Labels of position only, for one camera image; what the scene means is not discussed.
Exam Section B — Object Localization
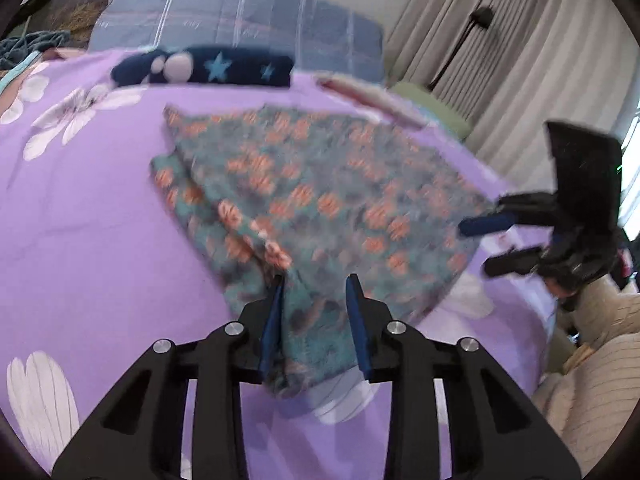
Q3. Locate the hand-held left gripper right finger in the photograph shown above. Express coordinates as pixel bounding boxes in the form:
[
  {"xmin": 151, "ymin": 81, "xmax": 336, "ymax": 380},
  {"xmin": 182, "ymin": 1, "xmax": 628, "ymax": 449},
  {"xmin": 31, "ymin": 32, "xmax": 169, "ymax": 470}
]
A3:
[{"xmin": 346, "ymin": 274, "xmax": 581, "ymax": 480}]

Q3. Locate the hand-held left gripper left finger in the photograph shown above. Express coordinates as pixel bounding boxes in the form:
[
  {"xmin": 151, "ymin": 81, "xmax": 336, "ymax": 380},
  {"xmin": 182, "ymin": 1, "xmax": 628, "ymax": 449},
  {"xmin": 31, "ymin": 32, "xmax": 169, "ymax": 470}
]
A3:
[{"xmin": 52, "ymin": 275, "xmax": 287, "ymax": 480}]

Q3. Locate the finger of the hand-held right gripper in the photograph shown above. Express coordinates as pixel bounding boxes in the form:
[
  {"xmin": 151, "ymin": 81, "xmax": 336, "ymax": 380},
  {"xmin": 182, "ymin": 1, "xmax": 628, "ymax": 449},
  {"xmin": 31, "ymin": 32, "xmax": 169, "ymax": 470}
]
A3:
[
  {"xmin": 459, "ymin": 191, "xmax": 558, "ymax": 237},
  {"xmin": 484, "ymin": 246, "xmax": 546, "ymax": 277}
]

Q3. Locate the teal floral shirt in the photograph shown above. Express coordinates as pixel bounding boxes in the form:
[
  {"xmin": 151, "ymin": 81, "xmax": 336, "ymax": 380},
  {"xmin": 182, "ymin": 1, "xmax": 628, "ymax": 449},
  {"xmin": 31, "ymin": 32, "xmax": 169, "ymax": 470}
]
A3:
[{"xmin": 150, "ymin": 102, "xmax": 501, "ymax": 401}]

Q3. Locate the person's right forearm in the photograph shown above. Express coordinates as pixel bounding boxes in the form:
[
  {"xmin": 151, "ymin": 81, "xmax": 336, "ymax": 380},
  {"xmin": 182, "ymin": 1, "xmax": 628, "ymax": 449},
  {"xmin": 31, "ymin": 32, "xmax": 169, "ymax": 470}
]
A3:
[{"xmin": 555, "ymin": 275, "xmax": 640, "ymax": 356}]

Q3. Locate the green pillow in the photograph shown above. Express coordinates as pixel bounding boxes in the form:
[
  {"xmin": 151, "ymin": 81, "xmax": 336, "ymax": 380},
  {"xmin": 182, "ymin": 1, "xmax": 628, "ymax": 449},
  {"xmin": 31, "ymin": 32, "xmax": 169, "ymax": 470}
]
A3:
[{"xmin": 389, "ymin": 82, "xmax": 471, "ymax": 142}]

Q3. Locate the beige curtain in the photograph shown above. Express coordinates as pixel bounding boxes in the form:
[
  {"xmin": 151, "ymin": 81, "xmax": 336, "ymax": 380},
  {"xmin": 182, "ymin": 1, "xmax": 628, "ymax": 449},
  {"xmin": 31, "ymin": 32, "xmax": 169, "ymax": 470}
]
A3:
[{"xmin": 385, "ymin": 0, "xmax": 640, "ymax": 201}]

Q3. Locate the folded pink cloth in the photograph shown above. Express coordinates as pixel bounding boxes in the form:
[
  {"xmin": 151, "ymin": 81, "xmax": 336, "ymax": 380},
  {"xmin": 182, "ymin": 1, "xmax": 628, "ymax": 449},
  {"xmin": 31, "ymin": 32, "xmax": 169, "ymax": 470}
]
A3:
[{"xmin": 325, "ymin": 80, "xmax": 432, "ymax": 128}]

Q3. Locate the folded beige cloth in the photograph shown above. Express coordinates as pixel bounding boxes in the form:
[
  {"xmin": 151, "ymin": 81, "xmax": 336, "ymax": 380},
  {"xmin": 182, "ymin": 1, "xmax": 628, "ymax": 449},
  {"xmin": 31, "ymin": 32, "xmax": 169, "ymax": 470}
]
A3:
[{"xmin": 316, "ymin": 72, "xmax": 396, "ymax": 103}]

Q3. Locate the black floor lamp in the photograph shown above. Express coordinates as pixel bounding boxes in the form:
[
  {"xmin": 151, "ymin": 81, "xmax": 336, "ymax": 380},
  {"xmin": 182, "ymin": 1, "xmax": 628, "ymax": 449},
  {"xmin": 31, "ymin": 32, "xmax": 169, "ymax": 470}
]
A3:
[{"xmin": 430, "ymin": 6, "xmax": 496, "ymax": 92}]

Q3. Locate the purple floral bed sheet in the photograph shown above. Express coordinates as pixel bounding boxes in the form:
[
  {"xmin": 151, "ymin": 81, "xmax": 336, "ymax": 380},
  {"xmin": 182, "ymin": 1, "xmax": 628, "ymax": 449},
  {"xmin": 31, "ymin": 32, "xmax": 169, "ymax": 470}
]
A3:
[{"xmin": 0, "ymin": 47, "xmax": 556, "ymax": 480}]

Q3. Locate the navy star-print cloth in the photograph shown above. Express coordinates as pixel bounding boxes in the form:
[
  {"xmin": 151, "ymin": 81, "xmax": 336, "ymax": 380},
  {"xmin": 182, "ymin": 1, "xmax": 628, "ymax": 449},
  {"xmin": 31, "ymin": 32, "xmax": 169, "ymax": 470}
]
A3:
[{"xmin": 110, "ymin": 46, "xmax": 295, "ymax": 88}]

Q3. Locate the blue plaid pillow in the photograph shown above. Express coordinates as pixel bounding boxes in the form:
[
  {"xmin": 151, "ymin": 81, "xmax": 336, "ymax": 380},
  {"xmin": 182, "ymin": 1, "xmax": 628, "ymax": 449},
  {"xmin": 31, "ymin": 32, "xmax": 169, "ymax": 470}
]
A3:
[{"xmin": 90, "ymin": 0, "xmax": 386, "ymax": 86}]

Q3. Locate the dark floral quilt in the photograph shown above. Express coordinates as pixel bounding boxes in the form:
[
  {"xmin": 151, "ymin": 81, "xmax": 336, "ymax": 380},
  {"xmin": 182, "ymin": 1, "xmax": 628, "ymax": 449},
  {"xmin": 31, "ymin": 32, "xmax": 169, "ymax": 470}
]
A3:
[{"xmin": 27, "ymin": 0, "xmax": 118, "ymax": 50}]

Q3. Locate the dark teal fleece blanket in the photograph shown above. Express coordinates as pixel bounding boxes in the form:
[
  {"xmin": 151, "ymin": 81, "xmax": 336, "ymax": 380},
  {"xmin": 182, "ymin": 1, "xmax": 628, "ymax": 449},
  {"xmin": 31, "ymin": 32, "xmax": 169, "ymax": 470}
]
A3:
[{"xmin": 0, "ymin": 30, "xmax": 71, "ymax": 71}]

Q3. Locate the black strap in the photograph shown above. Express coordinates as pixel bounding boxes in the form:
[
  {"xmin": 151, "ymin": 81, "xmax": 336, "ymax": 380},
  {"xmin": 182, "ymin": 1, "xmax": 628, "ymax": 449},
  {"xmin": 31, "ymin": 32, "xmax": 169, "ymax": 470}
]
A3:
[{"xmin": 7, "ymin": 0, "xmax": 73, "ymax": 28}]

